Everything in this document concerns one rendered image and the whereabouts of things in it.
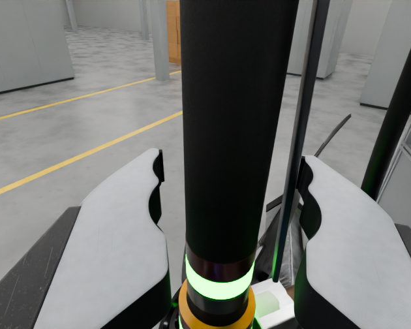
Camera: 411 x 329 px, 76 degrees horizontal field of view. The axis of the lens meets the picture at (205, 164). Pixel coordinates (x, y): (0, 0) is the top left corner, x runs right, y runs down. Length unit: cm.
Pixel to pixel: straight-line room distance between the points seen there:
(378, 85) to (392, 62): 40
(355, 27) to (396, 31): 684
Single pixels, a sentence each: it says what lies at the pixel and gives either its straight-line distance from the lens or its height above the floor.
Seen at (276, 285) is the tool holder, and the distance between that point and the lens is 21.
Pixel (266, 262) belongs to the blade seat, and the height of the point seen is 124.
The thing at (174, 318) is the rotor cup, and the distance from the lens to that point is 41.
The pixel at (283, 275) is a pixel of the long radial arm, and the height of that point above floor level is 113.
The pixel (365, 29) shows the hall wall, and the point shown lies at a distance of 1226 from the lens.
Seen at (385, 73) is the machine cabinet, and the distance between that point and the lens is 559.
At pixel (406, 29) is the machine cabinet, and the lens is 551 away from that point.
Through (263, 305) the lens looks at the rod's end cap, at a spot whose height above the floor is 140.
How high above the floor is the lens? 156
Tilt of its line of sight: 32 degrees down
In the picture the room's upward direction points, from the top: 1 degrees clockwise
